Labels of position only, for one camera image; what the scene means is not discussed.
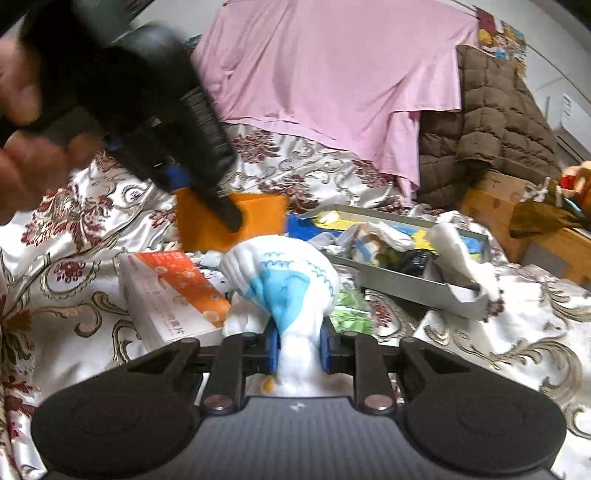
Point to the olive cloth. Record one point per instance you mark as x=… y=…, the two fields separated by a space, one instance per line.
x=540 y=212

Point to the white sock with blue print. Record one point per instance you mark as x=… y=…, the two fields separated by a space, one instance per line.
x=277 y=277

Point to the person's left hand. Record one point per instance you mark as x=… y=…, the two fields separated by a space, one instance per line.
x=27 y=175

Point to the black object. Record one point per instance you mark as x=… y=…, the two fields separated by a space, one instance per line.
x=413 y=265

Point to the cartoon printed cloth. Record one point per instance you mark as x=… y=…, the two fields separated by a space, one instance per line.
x=501 y=34

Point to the blue and yellow cloth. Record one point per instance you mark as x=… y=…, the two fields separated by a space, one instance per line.
x=300 y=228

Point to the teal patterned cloth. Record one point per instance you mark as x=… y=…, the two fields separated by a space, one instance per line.
x=191 y=45

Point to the orange cloth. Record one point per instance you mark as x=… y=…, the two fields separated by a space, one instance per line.
x=258 y=221

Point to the colourful plush toy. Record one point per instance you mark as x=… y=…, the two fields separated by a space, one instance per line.
x=577 y=182

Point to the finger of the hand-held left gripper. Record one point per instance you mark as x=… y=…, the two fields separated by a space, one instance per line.
x=226 y=210
x=178 y=179

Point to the pink bed sheet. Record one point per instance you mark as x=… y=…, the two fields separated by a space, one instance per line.
x=332 y=69

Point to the white crumpled cloth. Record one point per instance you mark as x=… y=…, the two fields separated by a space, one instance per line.
x=455 y=258

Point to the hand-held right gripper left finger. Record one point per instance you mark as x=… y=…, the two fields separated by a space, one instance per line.
x=273 y=350

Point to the grey metal tray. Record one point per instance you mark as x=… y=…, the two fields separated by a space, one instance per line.
x=406 y=288

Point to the white air conditioner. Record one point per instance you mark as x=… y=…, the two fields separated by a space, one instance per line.
x=572 y=124

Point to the orange and white box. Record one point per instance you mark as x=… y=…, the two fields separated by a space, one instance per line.
x=175 y=286

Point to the floral satin bedspread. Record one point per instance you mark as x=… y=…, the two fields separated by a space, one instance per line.
x=69 y=286

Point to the brown quilted jacket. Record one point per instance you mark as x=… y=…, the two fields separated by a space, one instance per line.
x=489 y=115

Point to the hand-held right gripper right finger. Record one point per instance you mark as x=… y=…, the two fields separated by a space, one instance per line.
x=326 y=350

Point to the green packet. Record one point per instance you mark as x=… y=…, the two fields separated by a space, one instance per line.
x=351 y=318

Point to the wooden bed frame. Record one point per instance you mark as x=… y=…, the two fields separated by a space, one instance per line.
x=489 y=198

